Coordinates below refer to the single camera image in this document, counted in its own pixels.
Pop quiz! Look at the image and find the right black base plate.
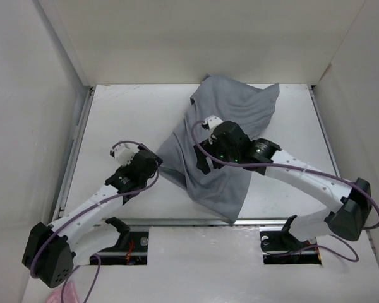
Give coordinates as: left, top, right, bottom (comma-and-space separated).
260, 230, 322, 265

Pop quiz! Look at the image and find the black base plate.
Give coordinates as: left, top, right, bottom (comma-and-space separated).
97, 217, 149, 266
260, 230, 322, 265

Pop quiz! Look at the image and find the grey pillowcase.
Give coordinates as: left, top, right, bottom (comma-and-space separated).
156, 75, 280, 223

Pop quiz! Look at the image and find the aluminium front rail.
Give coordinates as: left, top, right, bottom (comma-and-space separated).
121, 218, 287, 227

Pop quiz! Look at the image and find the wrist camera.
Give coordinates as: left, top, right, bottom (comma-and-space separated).
201, 116, 223, 141
110, 143, 135, 166

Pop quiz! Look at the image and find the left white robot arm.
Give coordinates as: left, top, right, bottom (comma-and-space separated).
22, 146, 163, 288

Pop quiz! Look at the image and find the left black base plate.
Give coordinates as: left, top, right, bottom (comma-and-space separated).
97, 217, 149, 266

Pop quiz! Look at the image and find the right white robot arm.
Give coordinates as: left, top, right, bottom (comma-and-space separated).
194, 116, 372, 249

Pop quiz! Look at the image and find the white foam front board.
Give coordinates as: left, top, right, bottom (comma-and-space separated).
20, 224, 379, 303

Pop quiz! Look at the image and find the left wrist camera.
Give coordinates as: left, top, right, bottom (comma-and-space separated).
110, 143, 135, 166

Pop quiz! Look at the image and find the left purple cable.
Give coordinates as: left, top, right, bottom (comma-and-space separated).
30, 140, 160, 303

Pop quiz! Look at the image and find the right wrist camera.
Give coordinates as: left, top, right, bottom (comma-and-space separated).
201, 116, 223, 141

